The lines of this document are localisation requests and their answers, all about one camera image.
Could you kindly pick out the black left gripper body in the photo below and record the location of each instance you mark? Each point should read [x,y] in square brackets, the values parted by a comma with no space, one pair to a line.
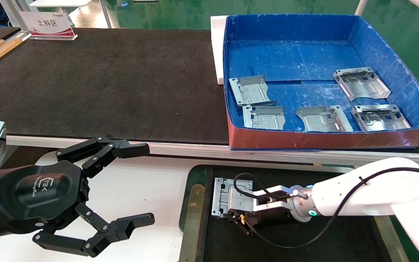
[38,193]

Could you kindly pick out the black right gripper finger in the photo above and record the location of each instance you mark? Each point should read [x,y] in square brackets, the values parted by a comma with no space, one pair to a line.
[233,214]
[246,227]

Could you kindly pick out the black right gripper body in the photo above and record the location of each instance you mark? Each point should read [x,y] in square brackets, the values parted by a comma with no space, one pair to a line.
[271,217]

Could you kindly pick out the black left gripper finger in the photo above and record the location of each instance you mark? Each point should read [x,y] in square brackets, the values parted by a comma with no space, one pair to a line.
[126,226]
[129,150]

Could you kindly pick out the stamped metal bracket part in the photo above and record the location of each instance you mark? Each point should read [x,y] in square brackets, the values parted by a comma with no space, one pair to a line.
[324,119]
[378,118]
[224,193]
[252,91]
[266,117]
[362,85]

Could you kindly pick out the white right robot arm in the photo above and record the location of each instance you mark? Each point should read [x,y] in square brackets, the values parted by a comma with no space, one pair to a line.
[376,193]

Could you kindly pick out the black container tray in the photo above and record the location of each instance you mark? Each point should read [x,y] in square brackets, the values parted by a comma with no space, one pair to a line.
[351,243]

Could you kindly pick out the brass tray edge strip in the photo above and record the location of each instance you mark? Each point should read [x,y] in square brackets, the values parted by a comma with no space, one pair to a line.
[391,240]
[193,218]

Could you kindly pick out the black table mat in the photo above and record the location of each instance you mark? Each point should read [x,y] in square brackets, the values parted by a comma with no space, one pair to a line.
[104,83]

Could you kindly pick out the acrylic sign with Chinese text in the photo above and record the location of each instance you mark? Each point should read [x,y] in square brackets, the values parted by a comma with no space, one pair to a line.
[47,23]

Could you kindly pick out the blue corrugated plastic box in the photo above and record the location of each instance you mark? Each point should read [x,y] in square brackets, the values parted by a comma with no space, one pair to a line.
[286,54]

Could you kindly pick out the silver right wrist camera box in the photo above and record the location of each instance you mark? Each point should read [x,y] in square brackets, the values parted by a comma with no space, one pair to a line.
[240,202]

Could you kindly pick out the silver camera mount bracket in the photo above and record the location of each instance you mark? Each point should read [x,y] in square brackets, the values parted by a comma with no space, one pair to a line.
[271,202]

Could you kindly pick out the white aluminium frame post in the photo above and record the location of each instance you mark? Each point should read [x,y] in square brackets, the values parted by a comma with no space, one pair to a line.
[11,11]

